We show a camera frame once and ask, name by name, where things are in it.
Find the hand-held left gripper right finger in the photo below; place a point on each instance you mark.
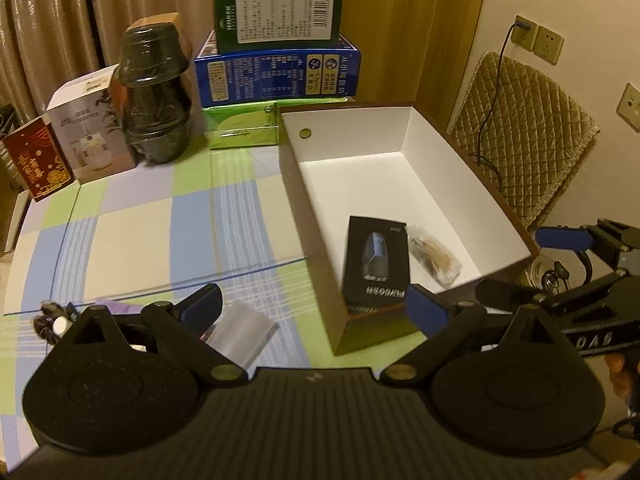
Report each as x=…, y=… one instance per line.
x=425, y=311

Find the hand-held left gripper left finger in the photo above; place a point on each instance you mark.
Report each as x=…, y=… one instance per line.
x=202, y=306

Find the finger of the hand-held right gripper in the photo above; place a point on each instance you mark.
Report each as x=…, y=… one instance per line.
x=505, y=292
x=560, y=238

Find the clear plastic packet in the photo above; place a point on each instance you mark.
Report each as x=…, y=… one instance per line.
x=240, y=330

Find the brown white storage box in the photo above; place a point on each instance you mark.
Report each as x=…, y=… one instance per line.
x=375, y=180

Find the plaid cloth covered desktop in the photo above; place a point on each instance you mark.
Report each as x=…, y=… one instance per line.
x=150, y=235

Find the person's right hand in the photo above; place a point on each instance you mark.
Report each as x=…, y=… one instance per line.
x=622, y=377

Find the clear round object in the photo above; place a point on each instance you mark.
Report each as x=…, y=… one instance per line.
x=537, y=270

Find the clear packet with brown contents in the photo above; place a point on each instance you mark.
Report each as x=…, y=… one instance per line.
x=432, y=255

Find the small black product box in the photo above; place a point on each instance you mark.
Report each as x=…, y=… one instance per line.
x=375, y=260

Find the chair with quilted cover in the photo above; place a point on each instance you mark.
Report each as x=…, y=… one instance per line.
x=530, y=135

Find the dark tube with white cap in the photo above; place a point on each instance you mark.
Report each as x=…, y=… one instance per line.
x=50, y=320

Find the light green box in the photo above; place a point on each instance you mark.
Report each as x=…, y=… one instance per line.
x=240, y=125

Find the stack of wrapped black bowls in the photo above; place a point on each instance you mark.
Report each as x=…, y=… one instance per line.
x=150, y=105

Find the white appliance box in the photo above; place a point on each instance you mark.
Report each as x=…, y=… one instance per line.
x=80, y=130

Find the red gold printed box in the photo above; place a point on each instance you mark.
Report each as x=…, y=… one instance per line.
x=35, y=160

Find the blue box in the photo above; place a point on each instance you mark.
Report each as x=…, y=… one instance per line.
x=280, y=75

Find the wooden door panel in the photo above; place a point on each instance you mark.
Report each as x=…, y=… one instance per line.
x=400, y=35

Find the dark green box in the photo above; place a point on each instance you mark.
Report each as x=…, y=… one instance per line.
x=280, y=10

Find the beige curtain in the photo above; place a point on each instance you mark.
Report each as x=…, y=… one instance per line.
x=50, y=20

